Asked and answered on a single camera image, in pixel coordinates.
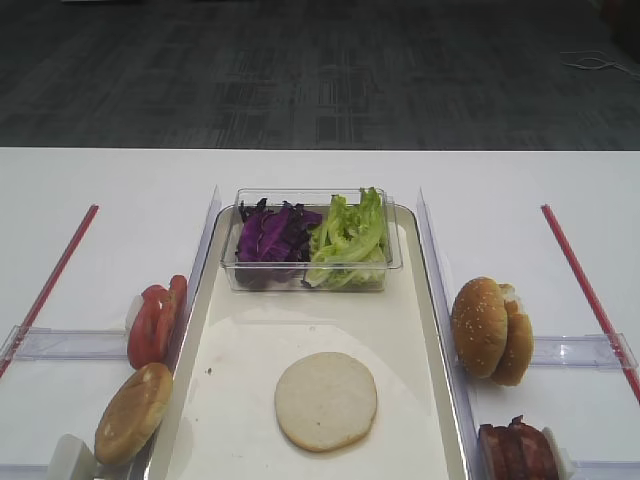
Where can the silver metal tray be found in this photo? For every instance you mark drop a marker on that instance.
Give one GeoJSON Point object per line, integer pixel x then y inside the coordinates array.
{"type": "Point", "coordinates": [221, 421]}

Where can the purple cabbage leaves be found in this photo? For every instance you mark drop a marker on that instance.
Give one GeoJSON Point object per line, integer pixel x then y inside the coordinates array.
{"type": "Point", "coordinates": [271, 236]}

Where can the left red strip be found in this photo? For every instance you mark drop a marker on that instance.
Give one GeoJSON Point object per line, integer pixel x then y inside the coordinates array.
{"type": "Point", "coordinates": [47, 287]}

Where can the lower left clear cross rail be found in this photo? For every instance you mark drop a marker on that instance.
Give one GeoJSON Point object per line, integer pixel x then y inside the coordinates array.
{"type": "Point", "coordinates": [23, 472]}

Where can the right red strip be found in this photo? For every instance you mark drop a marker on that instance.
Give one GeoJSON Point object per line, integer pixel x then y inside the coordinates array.
{"type": "Point", "coordinates": [590, 295]}

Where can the upper right clear cross rail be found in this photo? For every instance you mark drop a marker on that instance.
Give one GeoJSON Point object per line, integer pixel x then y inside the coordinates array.
{"type": "Point", "coordinates": [596, 351]}

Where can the clear plastic salad container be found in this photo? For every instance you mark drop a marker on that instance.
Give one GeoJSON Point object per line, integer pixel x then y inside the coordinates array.
{"type": "Point", "coordinates": [317, 200]}

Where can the sesame bun top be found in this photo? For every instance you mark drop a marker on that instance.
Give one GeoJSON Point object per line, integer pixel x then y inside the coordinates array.
{"type": "Point", "coordinates": [479, 326]}

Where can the white pusher block left bun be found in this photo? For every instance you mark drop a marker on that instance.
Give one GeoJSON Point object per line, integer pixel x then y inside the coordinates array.
{"type": "Point", "coordinates": [72, 460]}

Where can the clear long rail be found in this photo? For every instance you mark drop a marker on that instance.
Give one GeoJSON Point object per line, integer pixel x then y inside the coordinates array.
{"type": "Point", "coordinates": [466, 432]}
{"type": "Point", "coordinates": [194, 280]}

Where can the left clear long rail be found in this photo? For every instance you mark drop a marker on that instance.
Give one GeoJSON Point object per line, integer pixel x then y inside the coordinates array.
{"type": "Point", "coordinates": [194, 280]}

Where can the toasted bun half left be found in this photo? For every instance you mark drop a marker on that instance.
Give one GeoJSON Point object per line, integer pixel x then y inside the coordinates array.
{"type": "Point", "coordinates": [133, 414]}

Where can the white pusher block patties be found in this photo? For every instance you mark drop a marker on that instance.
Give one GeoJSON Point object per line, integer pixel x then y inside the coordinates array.
{"type": "Point", "coordinates": [564, 465]}

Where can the right clear long rail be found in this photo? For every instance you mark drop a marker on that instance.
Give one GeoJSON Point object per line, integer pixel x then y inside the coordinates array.
{"type": "Point", "coordinates": [466, 432]}

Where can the green lettuce leaves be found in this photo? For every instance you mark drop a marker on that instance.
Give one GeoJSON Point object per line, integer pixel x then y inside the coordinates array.
{"type": "Point", "coordinates": [349, 234]}

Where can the white bun bottom on tray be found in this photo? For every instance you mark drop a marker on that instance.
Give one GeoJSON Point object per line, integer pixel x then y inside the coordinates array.
{"type": "Point", "coordinates": [326, 401]}

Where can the plain bun half right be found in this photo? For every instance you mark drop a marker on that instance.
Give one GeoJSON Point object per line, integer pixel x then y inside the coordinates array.
{"type": "Point", "coordinates": [519, 346]}

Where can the red tomato slice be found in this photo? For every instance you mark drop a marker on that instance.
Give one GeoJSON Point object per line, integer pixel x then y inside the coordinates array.
{"type": "Point", "coordinates": [172, 303]}
{"type": "Point", "coordinates": [147, 338]}

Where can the stack of meat patties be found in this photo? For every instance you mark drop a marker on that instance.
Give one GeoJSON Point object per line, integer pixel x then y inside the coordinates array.
{"type": "Point", "coordinates": [516, 451]}

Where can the lower right clear cross rail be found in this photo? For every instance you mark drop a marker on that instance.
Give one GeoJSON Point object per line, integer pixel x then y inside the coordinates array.
{"type": "Point", "coordinates": [606, 470]}

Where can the upper left clear cross rail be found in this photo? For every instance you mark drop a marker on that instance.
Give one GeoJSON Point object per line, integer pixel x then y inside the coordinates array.
{"type": "Point", "coordinates": [38, 343]}

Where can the red strip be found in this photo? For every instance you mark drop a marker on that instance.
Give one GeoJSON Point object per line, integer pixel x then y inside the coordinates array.
{"type": "Point", "coordinates": [47, 287]}
{"type": "Point", "coordinates": [590, 295]}

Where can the clear cross rail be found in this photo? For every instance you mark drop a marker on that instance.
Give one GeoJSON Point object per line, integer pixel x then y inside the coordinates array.
{"type": "Point", "coordinates": [23, 472]}
{"type": "Point", "coordinates": [596, 351]}
{"type": "Point", "coordinates": [606, 470]}
{"type": "Point", "coordinates": [38, 343]}

